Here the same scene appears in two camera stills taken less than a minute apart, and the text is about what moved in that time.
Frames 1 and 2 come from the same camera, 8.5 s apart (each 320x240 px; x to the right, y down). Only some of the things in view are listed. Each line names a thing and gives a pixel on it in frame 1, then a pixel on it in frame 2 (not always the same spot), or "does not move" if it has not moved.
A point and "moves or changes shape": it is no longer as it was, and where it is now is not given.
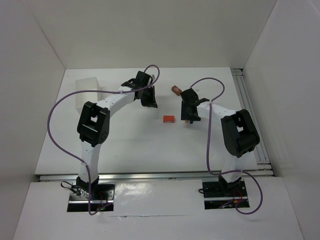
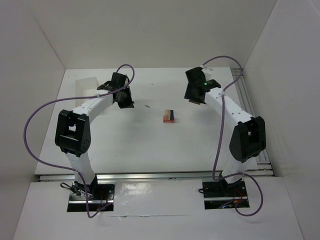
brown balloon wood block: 176,90 moves or changes shape
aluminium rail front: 182,177 does not move
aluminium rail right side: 263,166 does not move
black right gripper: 188,113 → 191,95
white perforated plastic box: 86,84 does not move
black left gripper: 148,98 → 125,99
